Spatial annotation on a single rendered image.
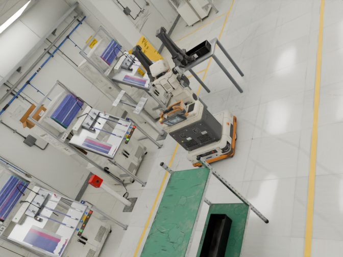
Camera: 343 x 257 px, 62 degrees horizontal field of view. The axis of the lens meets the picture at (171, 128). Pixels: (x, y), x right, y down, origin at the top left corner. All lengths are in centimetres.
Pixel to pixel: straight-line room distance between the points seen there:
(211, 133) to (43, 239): 242
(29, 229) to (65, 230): 44
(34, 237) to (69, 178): 223
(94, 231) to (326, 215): 304
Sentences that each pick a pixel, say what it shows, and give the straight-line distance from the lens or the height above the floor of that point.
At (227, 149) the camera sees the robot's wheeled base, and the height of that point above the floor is 17.
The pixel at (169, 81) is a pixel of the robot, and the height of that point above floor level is 114.
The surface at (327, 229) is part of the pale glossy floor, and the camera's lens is 275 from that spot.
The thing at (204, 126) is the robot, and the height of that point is 58.
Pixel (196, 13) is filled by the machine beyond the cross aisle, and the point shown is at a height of 26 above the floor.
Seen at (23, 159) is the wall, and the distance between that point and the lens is 582.
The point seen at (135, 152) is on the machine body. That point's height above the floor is 24.
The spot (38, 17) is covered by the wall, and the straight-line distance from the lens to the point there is 688.
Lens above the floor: 240
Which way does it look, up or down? 28 degrees down
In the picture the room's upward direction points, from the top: 47 degrees counter-clockwise
